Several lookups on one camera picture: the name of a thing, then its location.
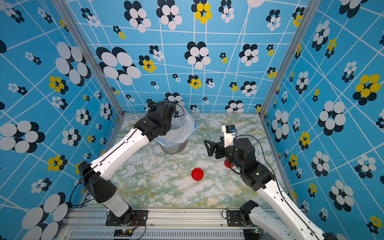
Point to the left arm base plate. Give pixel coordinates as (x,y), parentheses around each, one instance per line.
(135,218)

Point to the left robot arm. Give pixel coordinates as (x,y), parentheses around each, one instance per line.
(95,176)

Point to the aluminium corner post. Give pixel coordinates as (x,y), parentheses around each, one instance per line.
(80,40)
(288,57)

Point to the left circuit board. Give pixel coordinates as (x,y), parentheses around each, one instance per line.
(123,233)

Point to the white bin liner bag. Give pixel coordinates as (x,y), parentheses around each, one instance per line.
(182,128)

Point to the grey trash bin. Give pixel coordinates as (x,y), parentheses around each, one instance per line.
(175,149)

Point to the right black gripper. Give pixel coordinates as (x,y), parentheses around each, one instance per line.
(215,146)

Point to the right aluminium corner post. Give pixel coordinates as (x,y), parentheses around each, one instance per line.
(288,57)

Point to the left aluminium corner post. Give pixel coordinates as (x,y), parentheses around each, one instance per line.
(80,40)

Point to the circuit board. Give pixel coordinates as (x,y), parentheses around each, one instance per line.
(123,233)
(253,234)

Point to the right circuit board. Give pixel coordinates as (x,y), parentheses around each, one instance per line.
(253,234)

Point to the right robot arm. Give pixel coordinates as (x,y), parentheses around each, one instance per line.
(293,223)

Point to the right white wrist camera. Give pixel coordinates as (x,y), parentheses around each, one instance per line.
(230,133)

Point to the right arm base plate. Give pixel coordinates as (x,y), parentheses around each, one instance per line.
(234,219)

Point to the red jar lid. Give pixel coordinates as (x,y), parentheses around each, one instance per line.
(228,164)
(197,174)

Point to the aluminium front rail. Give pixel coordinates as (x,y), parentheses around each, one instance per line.
(162,224)

